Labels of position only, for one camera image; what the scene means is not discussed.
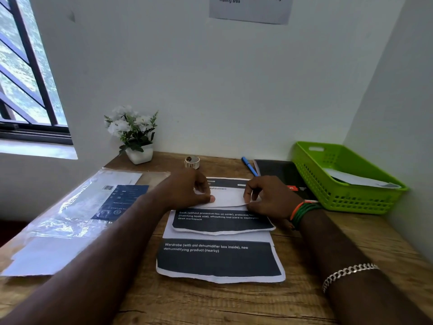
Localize person's left forearm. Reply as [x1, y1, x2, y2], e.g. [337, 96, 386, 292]
[0, 192, 173, 325]

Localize green plastic basket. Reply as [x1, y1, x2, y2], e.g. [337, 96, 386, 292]
[291, 141, 409, 215]

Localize white flower plant in pot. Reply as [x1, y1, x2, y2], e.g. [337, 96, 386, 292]
[104, 104, 159, 165]

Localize silver chain bracelet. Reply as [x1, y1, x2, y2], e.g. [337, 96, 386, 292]
[322, 263, 380, 293]

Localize person's right hand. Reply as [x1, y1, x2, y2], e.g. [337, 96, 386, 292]
[243, 175, 304, 220]

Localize clear plastic envelope wrapper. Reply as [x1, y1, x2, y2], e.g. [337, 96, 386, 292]
[10, 167, 170, 247]

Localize orange and green thread wristbands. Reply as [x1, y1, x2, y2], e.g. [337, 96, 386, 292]
[289, 200, 324, 231]

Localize person's right forearm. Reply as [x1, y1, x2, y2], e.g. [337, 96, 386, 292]
[299, 209, 433, 325]

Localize window with metal bars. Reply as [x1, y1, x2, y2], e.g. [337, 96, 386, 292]
[0, 0, 74, 145]

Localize person's left hand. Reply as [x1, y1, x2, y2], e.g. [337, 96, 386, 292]
[154, 168, 216, 212]

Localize black notebook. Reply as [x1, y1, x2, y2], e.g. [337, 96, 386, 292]
[253, 159, 318, 202]

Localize stack of printed papers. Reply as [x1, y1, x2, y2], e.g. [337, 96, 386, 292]
[156, 177, 286, 285]

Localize printed sheet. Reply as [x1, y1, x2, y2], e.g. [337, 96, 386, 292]
[171, 187, 276, 236]

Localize paper notice on wall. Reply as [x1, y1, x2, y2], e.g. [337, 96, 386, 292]
[209, 0, 294, 25]

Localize single white envelope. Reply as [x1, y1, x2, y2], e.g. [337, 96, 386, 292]
[323, 168, 402, 189]

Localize blue pen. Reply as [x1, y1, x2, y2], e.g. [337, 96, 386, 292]
[241, 156, 259, 177]

